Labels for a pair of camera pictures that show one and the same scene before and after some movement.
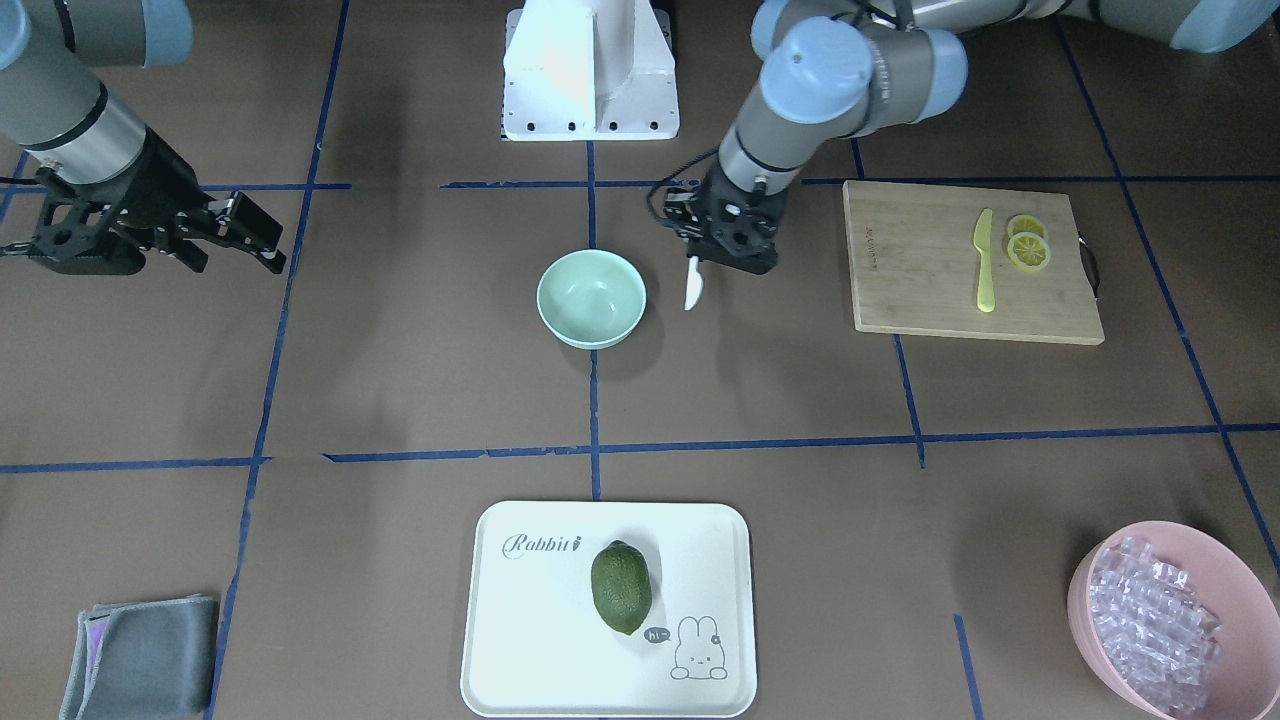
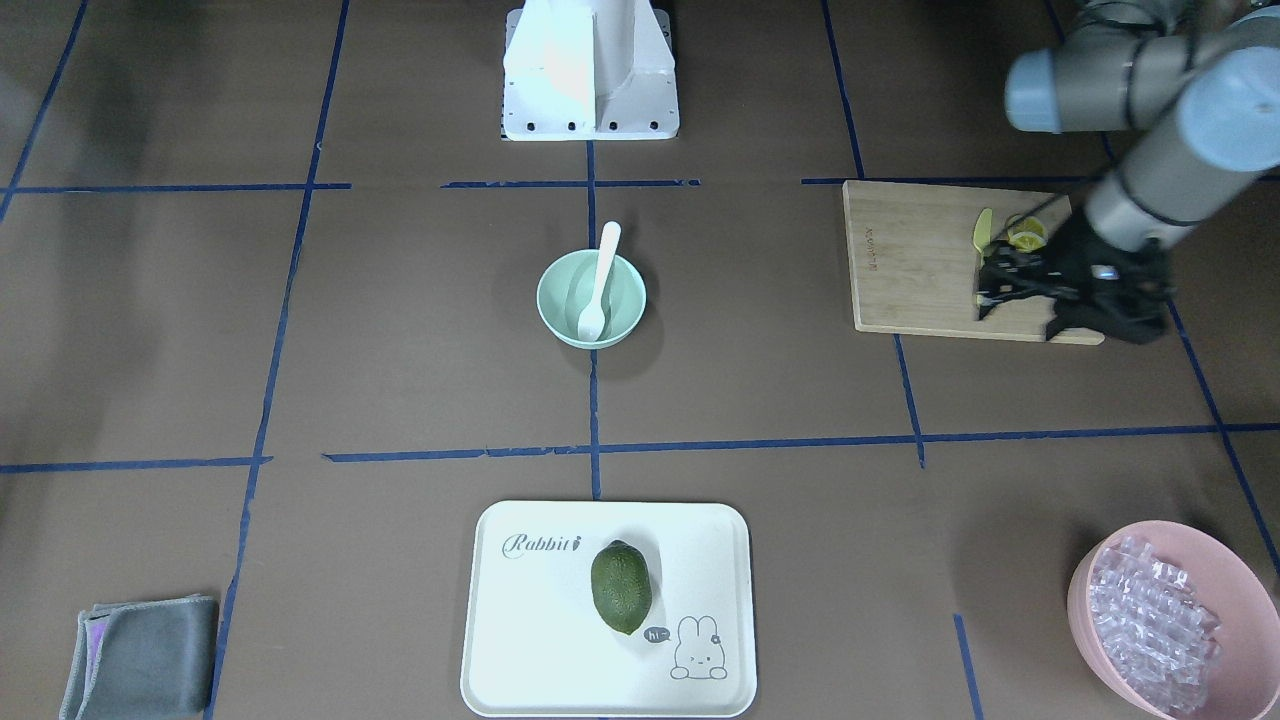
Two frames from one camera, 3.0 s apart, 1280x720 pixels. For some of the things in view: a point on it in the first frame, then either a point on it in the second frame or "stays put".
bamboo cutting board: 915,267 stays put
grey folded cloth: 152,659 stays put
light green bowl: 591,299 stays put
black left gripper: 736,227 -> 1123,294
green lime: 621,586 stays put
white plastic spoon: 695,284 -> 592,321
